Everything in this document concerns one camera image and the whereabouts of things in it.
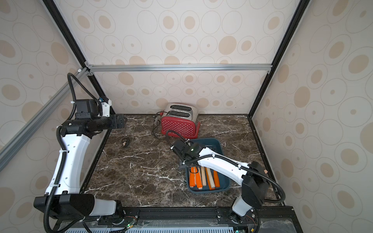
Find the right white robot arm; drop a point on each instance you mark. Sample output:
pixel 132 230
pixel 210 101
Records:
pixel 256 187

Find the aluminium frame rail left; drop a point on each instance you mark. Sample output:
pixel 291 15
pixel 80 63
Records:
pixel 19 140

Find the wooden handle sickle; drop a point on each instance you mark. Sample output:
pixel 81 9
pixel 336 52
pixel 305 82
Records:
pixel 203 176

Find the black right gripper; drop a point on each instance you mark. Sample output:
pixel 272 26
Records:
pixel 179 148

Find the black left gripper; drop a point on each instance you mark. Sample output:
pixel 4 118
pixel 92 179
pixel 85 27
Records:
pixel 116 122

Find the red dotted toaster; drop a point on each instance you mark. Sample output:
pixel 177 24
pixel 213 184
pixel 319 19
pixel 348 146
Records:
pixel 181 118

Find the aluminium frame rail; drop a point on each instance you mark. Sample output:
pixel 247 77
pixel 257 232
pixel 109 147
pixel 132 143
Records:
pixel 173 68
pixel 19 140

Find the wooden handle sickle diagonal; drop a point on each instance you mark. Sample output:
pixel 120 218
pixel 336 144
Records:
pixel 210 179

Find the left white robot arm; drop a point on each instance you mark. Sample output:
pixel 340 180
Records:
pixel 63 199

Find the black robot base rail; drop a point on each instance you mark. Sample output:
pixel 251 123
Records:
pixel 267 219

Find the aluminium frame rail back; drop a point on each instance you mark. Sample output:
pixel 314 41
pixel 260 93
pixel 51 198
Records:
pixel 173 68

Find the black snack packet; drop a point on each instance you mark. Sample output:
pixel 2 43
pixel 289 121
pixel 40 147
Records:
pixel 125 142

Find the orange handle sickle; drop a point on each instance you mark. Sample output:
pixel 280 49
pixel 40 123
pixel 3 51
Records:
pixel 192 179
pixel 198 179
pixel 216 179

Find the teal plastic storage box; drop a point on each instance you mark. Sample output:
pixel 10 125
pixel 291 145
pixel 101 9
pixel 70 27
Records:
pixel 225 182

